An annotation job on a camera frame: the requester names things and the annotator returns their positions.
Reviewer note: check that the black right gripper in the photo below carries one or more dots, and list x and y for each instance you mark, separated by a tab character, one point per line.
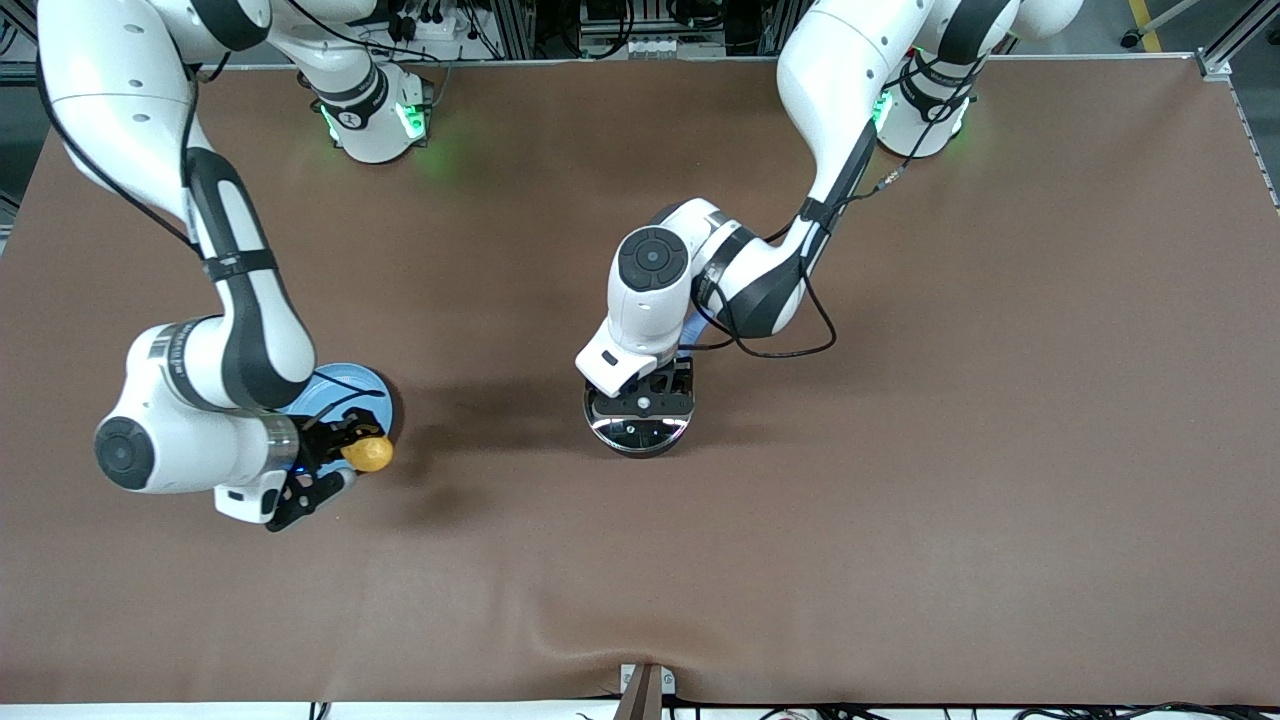
318	446

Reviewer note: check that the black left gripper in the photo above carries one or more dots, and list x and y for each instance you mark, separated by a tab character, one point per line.
682	377

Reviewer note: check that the glass lid with blue knob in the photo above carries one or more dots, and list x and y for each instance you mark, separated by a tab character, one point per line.
640	432

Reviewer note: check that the yellow potato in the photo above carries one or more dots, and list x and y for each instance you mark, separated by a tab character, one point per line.
372	455

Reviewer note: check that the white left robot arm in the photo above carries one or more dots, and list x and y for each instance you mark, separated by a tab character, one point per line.
650	300

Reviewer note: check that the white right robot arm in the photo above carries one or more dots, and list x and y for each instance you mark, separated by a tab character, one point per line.
180	440

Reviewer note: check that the blue round plate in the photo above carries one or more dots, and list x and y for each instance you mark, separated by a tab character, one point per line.
350	385

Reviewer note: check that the brown table cover sheet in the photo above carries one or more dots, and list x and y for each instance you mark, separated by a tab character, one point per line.
640	560

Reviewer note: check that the grey electronics box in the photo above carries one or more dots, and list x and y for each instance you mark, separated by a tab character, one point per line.
650	45

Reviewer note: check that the white power strip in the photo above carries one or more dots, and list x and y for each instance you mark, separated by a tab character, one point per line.
425	25

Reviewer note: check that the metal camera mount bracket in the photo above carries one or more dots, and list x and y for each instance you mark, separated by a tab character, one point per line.
645	695

